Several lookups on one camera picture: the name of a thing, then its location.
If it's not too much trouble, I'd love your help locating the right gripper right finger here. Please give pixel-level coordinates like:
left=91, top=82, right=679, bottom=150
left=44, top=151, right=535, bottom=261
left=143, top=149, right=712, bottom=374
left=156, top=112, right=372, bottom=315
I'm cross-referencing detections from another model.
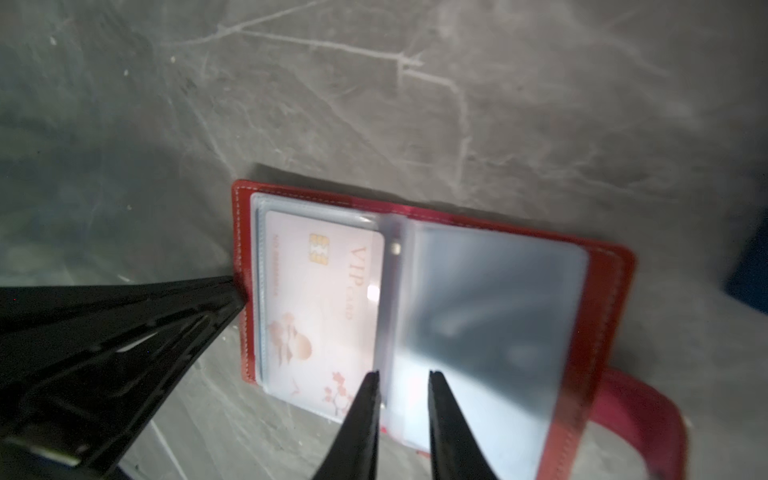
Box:
left=428, top=371, right=497, bottom=480

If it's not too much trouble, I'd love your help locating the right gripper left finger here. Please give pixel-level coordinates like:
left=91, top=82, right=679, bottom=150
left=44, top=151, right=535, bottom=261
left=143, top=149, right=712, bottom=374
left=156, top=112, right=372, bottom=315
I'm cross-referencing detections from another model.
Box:
left=313, top=371, right=381, bottom=480

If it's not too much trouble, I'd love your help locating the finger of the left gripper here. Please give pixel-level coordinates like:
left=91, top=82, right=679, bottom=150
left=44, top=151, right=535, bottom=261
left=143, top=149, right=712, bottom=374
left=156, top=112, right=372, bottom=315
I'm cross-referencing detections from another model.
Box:
left=1, top=296, right=244, bottom=474
left=1, top=276, right=240, bottom=360

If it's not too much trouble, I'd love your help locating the red leather card holder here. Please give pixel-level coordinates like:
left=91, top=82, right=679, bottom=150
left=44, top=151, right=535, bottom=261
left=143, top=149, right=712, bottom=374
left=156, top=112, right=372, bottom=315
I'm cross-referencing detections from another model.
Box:
left=232, top=180, right=688, bottom=479

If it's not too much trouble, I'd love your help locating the pink VIP credit card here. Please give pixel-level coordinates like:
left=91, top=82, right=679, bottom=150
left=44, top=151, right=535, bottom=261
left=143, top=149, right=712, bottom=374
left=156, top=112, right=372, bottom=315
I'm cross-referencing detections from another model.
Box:
left=262, top=211, right=384, bottom=419

